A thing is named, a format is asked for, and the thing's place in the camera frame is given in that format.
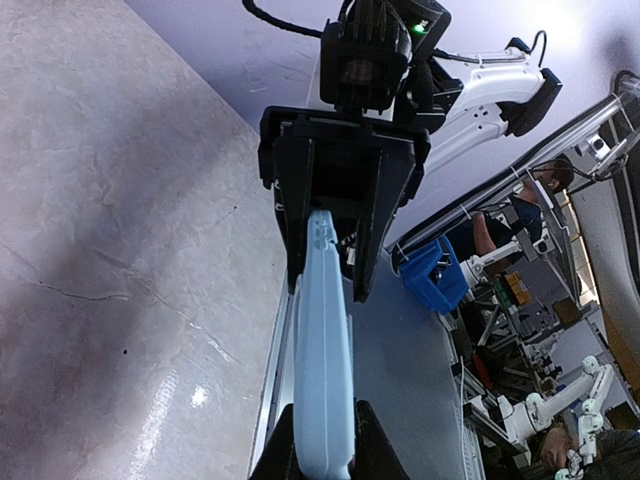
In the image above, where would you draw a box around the blue plastic bin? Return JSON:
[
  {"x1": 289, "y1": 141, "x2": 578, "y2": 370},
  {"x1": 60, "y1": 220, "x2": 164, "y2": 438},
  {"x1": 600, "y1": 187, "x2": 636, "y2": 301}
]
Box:
[{"x1": 400, "y1": 236, "x2": 469, "y2": 314}]

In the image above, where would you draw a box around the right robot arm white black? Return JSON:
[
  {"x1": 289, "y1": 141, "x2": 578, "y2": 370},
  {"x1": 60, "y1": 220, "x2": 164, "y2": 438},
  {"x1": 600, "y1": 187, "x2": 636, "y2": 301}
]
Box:
[{"x1": 245, "y1": 1, "x2": 562, "y2": 302}]

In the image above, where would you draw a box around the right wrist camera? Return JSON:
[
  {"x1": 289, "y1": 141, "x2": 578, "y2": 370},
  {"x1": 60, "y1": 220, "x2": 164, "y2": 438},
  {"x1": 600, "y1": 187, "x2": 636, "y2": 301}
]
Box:
[{"x1": 319, "y1": 1, "x2": 412, "y2": 115}]

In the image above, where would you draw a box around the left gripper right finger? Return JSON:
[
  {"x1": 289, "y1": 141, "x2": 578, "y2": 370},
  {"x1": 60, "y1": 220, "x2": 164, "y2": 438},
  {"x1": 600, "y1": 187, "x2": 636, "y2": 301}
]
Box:
[{"x1": 352, "y1": 400, "x2": 409, "y2": 480}]

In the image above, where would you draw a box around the light blue phone case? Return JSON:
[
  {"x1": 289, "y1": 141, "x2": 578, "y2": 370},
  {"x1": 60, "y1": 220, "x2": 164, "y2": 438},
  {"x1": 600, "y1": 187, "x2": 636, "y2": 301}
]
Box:
[{"x1": 293, "y1": 210, "x2": 356, "y2": 479}]

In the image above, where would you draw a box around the front aluminium rail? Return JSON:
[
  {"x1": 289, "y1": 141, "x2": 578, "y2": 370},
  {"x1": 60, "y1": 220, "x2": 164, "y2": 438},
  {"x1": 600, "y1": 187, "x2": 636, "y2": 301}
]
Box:
[{"x1": 249, "y1": 282, "x2": 295, "y2": 476}]

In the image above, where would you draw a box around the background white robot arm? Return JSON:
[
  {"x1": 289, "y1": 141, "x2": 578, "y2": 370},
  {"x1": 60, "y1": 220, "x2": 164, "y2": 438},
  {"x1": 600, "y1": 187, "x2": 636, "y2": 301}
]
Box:
[{"x1": 250, "y1": 356, "x2": 613, "y2": 479}]

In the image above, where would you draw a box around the person in background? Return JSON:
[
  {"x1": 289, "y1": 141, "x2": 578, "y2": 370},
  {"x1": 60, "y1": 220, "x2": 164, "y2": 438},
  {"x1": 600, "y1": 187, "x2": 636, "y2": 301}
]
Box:
[{"x1": 446, "y1": 155, "x2": 575, "y2": 261}]

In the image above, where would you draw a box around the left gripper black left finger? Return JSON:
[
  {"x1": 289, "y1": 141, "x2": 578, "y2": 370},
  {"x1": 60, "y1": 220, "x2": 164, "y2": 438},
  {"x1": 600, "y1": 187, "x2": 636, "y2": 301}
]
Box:
[{"x1": 249, "y1": 403, "x2": 300, "y2": 480}]

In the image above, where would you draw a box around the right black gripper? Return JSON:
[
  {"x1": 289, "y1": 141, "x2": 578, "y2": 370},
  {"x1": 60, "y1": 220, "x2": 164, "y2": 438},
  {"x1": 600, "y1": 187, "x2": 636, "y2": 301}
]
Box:
[{"x1": 257, "y1": 0, "x2": 454, "y2": 305}]

